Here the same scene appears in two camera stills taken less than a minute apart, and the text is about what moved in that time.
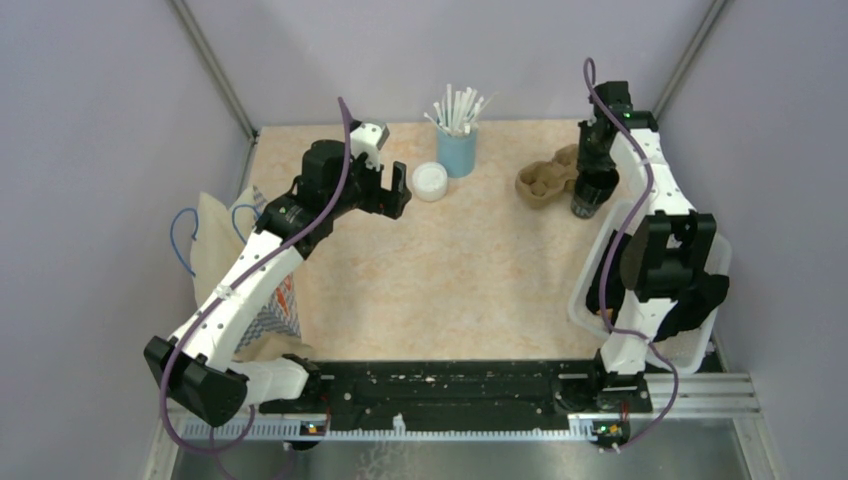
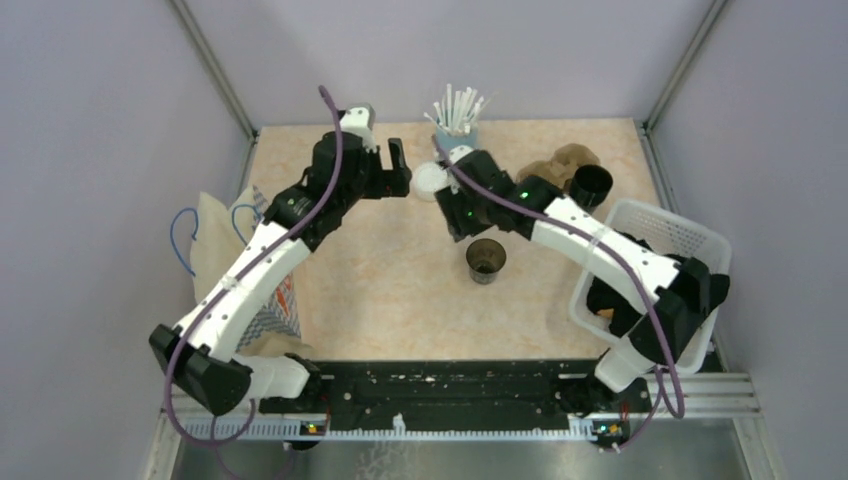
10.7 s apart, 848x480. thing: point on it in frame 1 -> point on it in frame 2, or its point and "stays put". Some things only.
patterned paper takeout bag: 219,232 stays put
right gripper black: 587,127 -> 452,200
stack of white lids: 430,181 stays put
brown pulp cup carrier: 540,182 stays put
